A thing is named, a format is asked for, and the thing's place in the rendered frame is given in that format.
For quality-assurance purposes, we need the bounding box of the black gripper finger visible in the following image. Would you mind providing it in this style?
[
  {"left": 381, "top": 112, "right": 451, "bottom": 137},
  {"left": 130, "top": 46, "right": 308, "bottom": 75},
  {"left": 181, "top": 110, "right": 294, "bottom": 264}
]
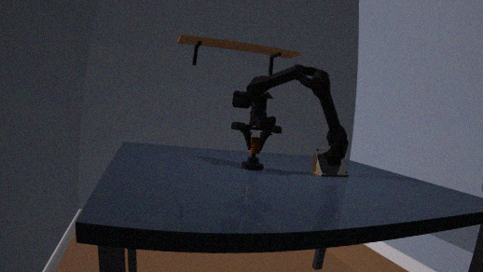
[
  {"left": 241, "top": 131, "right": 252, "bottom": 150},
  {"left": 260, "top": 132, "right": 272, "bottom": 151}
]

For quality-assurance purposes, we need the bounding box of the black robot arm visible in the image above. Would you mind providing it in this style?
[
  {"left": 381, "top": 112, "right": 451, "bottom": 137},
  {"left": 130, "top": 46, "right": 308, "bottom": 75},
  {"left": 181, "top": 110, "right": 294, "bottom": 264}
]
[{"left": 232, "top": 64, "right": 349, "bottom": 166}]

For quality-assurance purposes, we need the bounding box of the orange knob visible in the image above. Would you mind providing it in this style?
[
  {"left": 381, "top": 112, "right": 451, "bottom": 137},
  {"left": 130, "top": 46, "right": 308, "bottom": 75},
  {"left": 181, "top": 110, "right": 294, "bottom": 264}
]
[{"left": 249, "top": 137, "right": 261, "bottom": 154}]

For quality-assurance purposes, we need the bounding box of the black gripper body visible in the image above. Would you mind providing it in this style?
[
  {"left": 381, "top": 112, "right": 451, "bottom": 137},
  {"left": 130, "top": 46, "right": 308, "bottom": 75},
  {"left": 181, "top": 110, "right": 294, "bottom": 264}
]
[{"left": 231, "top": 109, "right": 283, "bottom": 134}]

